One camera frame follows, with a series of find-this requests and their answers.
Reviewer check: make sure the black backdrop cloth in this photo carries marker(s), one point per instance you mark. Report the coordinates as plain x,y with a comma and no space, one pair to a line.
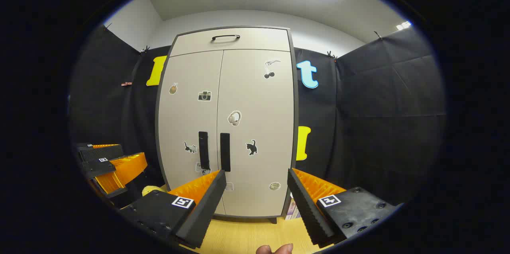
378,106

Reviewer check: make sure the cabinet door with headphone sticker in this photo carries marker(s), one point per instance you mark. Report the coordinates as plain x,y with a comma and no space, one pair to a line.
263,110

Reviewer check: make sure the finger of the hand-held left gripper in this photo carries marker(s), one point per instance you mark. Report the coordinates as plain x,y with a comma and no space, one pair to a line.
101,153
127,166

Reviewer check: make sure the beige double-door shoe cabinet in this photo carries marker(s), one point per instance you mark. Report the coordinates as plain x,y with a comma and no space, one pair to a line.
296,118

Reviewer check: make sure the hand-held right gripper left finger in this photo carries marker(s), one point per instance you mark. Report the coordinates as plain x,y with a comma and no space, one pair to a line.
207,206

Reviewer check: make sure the yellow plush toy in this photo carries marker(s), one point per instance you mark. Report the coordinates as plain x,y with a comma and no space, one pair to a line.
153,189

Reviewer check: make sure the cabinet door with camera sticker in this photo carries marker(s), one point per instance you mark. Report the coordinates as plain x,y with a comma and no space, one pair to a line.
179,118

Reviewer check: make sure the small ceiling light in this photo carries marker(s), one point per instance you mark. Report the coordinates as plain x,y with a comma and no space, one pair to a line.
403,26

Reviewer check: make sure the beige cabinet drawer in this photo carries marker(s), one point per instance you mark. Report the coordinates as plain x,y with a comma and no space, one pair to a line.
259,41

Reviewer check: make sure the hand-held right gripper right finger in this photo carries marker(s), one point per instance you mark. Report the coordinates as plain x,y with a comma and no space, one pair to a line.
306,206

